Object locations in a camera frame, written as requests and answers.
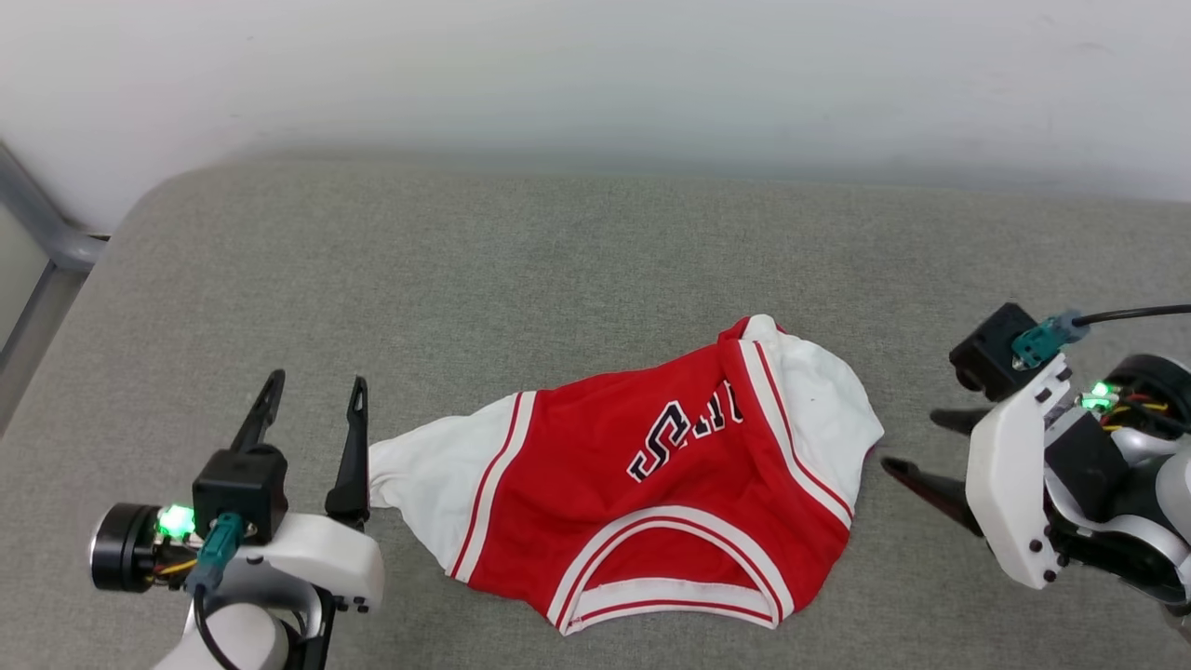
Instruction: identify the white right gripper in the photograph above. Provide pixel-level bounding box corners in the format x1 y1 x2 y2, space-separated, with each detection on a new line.
881 354 1191 589

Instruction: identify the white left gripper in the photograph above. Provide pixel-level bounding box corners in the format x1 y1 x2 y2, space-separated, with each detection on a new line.
90 369 385 617

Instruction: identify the red and white jersey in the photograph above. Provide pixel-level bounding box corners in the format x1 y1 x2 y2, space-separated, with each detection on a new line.
369 315 885 637

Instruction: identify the black cable with teal plug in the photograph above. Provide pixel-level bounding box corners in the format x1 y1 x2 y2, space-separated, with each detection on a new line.
184 515 247 670
1012 303 1191 370

